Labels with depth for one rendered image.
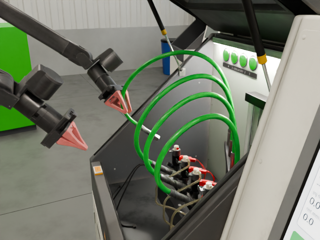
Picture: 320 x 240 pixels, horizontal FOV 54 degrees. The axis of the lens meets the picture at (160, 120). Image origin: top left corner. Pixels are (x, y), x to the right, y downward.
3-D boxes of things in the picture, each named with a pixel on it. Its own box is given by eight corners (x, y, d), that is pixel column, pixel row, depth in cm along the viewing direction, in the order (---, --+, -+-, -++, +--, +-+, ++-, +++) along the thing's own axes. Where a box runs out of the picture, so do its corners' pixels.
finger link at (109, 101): (139, 105, 110) (123, 85, 112) (129, 106, 104) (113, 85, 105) (127, 117, 113) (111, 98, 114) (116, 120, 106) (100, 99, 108)
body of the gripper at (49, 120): (71, 120, 76) (46, 100, 73) (45, 148, 78) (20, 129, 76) (76, 111, 82) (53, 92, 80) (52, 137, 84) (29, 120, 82)
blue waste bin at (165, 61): (156, 72, 748) (156, 38, 721) (178, 69, 772) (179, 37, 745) (167, 76, 698) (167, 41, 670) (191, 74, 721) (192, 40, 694)
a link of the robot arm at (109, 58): (78, 56, 114) (73, 57, 106) (102, 35, 113) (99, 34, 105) (101, 82, 117) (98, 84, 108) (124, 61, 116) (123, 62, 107)
